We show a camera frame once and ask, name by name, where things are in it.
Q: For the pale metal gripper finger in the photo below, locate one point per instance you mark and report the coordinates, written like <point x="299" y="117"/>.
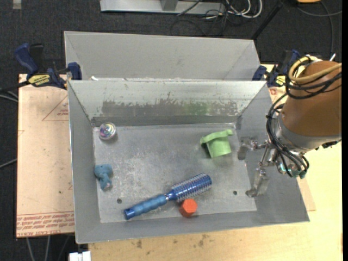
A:
<point x="248" y="144"/>
<point x="261" y="181"/>

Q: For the light green plastic cup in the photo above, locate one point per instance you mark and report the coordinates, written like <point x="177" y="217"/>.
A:
<point x="218" y="145"/>

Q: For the orange hexagonal block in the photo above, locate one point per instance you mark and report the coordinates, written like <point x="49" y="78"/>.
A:
<point x="188" y="207"/>

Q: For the grey metal bin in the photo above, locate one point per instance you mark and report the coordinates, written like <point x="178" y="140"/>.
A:
<point x="163" y="156"/>

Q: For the blue round hairbrush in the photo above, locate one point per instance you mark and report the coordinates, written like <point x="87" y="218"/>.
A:
<point x="174" y="194"/>

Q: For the shiny iridescent ball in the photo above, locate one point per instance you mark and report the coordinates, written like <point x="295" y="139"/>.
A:
<point x="107" y="131"/>

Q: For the blue toy figure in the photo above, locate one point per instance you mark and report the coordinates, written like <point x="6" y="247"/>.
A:
<point x="103" y="173"/>

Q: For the brown cardboard board red print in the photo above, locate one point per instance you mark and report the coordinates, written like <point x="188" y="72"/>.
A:
<point x="43" y="151"/>

